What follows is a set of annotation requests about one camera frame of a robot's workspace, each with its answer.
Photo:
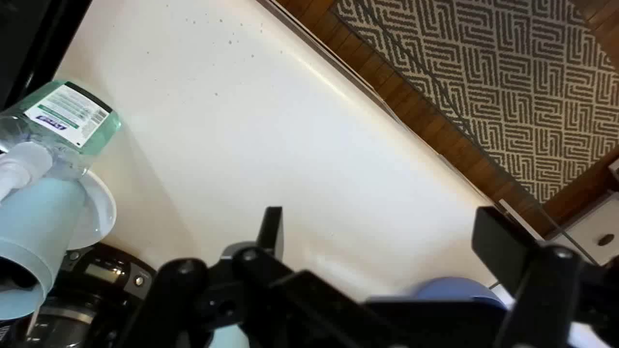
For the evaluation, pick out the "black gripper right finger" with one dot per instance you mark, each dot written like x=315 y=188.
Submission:
x=501 y=244

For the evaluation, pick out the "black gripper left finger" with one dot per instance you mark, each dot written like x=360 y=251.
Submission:
x=269 y=236

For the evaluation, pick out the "blue bowl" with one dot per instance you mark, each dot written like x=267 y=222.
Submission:
x=443 y=288

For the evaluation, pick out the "white plate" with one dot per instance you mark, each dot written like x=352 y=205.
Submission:
x=99 y=217

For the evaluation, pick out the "patterned floor rug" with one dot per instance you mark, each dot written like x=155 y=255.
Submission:
x=526 y=79

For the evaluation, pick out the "black coffee maker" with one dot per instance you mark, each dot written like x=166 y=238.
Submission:
x=93 y=296

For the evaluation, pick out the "hand sanitizer bottle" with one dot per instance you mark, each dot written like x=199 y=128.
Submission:
x=66 y=114

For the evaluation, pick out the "light blue plastic cups stack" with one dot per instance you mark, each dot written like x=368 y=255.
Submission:
x=37 y=219

